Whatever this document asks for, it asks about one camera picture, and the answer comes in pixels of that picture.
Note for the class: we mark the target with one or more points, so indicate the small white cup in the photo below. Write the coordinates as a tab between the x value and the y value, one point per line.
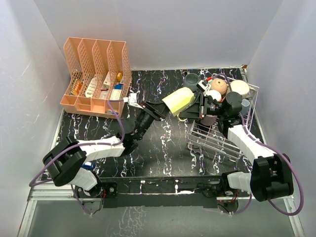
245	104

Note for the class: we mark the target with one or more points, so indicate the purple ceramic mug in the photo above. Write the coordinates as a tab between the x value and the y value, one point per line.
208	120

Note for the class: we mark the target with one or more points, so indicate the white printed flat box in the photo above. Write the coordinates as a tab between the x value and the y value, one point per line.
116	94

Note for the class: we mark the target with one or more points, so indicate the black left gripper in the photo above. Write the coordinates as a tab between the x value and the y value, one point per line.
159	110

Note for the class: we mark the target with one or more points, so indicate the light pink mug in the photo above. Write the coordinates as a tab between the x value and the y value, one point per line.
215	95

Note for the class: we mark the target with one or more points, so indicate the green-inside mushroom pattern mug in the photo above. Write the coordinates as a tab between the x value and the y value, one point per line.
242	88

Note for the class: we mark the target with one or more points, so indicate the dark grey round mug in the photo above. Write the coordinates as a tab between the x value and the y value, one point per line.
190	81

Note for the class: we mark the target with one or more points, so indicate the yellow small bottle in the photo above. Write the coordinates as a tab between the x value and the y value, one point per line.
119	76

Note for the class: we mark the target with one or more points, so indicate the blue stapler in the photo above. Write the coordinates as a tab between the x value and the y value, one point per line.
89	165

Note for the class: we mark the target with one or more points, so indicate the blue white small box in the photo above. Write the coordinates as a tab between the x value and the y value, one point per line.
119	87

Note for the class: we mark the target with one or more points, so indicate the white labelled box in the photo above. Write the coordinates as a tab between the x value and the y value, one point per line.
91	87

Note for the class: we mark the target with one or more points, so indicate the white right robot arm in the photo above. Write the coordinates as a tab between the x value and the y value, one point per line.
271	176

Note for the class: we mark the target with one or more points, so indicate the white red medicine box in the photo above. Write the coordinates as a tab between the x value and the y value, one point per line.
107	82

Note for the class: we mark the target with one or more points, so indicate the pink plastic file organizer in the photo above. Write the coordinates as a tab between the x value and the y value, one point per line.
89	58

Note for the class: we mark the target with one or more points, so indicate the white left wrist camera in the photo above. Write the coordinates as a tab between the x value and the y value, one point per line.
131	100

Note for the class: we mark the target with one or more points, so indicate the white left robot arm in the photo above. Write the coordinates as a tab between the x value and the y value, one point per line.
65	162

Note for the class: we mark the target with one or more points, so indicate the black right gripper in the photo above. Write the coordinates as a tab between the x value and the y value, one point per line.
193	111

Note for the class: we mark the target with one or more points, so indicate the black front mounting rail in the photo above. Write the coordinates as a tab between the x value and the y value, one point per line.
169	191

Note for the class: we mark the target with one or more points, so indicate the yellow-green ceramic mug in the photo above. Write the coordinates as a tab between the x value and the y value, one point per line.
178	100

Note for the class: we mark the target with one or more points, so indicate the tan glazed round mug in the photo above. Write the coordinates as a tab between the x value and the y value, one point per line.
219	85

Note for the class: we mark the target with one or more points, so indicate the orange red packet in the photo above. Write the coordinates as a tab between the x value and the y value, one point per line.
76	88

